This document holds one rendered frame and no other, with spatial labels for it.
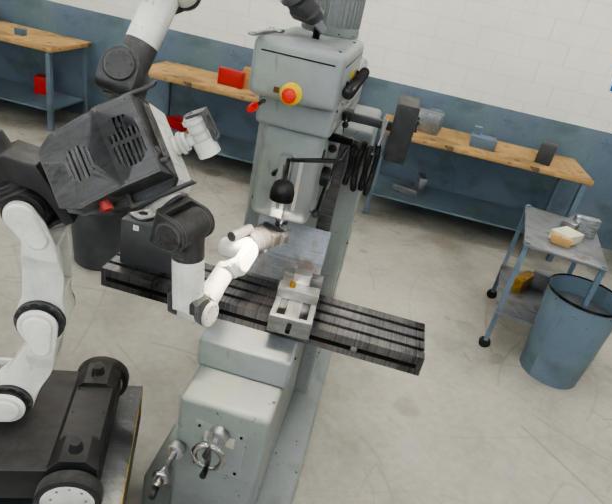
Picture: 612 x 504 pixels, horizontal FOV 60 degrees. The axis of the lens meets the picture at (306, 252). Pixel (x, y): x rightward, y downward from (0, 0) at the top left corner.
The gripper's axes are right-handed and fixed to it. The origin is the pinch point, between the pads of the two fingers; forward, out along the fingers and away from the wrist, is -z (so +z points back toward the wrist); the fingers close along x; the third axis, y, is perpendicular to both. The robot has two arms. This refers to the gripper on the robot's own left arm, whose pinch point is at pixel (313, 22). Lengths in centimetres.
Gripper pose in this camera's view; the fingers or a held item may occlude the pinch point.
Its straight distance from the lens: 172.0
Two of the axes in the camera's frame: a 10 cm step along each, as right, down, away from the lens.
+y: 6.3, -7.8, 0.1
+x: 6.2, 4.9, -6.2
